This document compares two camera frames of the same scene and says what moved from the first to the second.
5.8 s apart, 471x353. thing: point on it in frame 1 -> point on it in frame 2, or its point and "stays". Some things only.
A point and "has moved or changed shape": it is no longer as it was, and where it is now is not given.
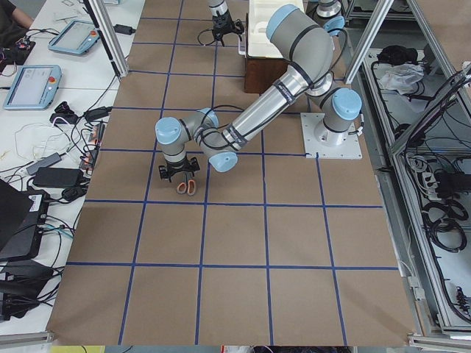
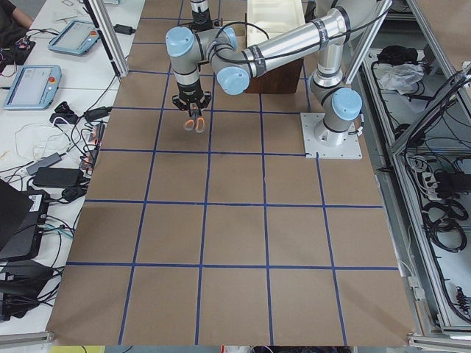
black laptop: (23, 216) stays
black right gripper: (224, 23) -> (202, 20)
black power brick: (58, 177) stays
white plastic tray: (259, 13) stays
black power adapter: (124, 29) stays
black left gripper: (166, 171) -> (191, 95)
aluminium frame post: (103, 15) stays
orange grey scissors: (188, 186) has moved or changed shape
